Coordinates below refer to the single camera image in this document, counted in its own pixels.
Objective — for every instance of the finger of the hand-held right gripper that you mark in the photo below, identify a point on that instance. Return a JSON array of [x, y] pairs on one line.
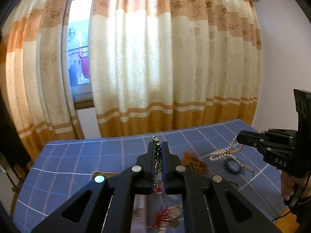
[[284, 134], [250, 138]]

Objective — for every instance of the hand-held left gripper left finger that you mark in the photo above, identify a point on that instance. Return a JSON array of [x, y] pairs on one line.
[[151, 165]]

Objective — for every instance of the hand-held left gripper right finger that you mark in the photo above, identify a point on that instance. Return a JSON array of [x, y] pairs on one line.
[[166, 165]]

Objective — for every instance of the metal tin box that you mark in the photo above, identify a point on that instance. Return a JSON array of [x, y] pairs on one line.
[[141, 206]]

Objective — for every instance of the person's right forearm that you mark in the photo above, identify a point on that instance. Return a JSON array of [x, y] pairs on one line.
[[303, 211]]

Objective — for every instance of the person's right hand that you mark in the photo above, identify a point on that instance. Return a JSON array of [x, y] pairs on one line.
[[288, 187]]

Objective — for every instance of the blue checked tablecloth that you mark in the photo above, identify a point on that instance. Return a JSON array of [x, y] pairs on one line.
[[73, 155]]

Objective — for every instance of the wide cream orange curtain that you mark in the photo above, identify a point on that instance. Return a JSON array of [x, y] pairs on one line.
[[145, 65]]

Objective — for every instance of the red hanging laundry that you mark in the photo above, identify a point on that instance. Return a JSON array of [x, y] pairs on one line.
[[85, 65]]

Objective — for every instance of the dark furniture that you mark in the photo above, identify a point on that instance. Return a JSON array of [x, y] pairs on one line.
[[9, 138]]

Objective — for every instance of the window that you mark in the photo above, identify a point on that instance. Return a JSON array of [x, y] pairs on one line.
[[77, 41]]

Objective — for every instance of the narrow cream orange curtain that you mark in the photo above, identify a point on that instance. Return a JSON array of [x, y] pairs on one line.
[[31, 77]]

